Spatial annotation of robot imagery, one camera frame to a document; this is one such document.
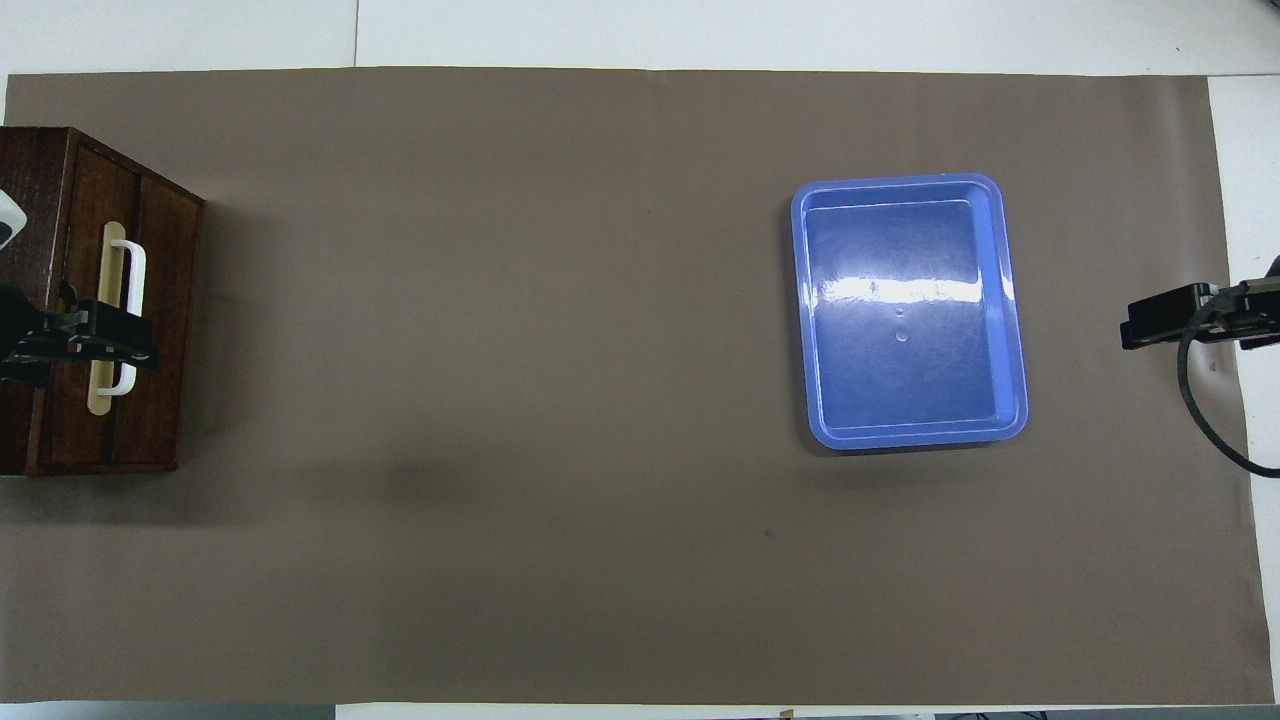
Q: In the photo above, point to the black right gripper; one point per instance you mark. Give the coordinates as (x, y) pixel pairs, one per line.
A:
(1245, 318)

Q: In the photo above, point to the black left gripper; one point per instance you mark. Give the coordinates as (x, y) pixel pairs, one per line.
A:
(28, 335)

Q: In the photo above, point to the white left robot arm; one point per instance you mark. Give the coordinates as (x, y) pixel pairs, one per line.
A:
(10, 222)

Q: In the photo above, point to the dark wooden drawer cabinet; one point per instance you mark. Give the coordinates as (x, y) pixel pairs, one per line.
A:
(25, 170)

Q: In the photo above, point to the blue plastic tray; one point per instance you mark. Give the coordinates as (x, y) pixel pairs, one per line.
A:
(910, 400)

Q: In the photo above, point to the brown paper table mat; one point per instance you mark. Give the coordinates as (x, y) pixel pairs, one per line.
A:
(500, 400)

